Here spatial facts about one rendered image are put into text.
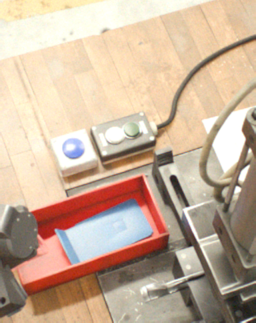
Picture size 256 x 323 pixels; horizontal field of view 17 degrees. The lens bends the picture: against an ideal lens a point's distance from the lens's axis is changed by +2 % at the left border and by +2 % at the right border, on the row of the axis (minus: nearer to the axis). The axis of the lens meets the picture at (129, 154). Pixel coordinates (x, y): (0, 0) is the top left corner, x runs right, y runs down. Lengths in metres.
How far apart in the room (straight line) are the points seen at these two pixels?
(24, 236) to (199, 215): 0.30
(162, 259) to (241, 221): 0.45
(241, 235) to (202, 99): 0.59
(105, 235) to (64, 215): 0.08
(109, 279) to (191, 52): 0.48
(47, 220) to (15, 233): 0.45
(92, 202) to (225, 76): 0.37
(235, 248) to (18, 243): 0.27
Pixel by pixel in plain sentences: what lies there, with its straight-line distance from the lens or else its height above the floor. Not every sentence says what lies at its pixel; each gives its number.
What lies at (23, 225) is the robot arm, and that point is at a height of 1.30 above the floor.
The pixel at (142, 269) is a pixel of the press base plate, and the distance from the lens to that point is 1.47.
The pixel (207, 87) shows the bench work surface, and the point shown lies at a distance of 1.64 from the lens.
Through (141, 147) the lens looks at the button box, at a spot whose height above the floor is 0.92.
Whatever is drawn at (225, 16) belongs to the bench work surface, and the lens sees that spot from 1.74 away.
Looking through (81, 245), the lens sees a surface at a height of 0.91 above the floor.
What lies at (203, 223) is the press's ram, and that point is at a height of 1.14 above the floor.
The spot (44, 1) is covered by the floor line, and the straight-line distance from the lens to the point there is 2.88.
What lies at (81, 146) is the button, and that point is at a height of 0.94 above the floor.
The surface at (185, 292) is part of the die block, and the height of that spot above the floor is 0.94.
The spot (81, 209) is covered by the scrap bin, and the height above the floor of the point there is 0.91.
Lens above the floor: 2.27
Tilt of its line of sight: 62 degrees down
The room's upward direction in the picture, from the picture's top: 5 degrees clockwise
